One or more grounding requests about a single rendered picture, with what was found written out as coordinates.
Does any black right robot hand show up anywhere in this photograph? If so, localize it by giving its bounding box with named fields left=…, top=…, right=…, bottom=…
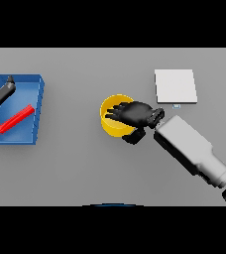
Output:
left=105, top=100, right=166, bottom=146

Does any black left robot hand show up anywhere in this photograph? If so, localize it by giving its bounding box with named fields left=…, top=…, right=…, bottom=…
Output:
left=0, top=65, right=17, bottom=107

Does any yellow bowl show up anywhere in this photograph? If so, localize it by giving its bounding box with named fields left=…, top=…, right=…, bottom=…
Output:
left=99, top=93, right=136, bottom=138

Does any red beaker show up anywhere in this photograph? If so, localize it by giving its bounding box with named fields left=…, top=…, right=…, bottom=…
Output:
left=0, top=103, right=36, bottom=135

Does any pale square measuring scale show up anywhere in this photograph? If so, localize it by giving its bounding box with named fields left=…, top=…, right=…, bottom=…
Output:
left=154, top=68, right=199, bottom=109

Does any blue tray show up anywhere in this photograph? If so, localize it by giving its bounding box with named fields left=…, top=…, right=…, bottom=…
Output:
left=0, top=73, right=46, bottom=146

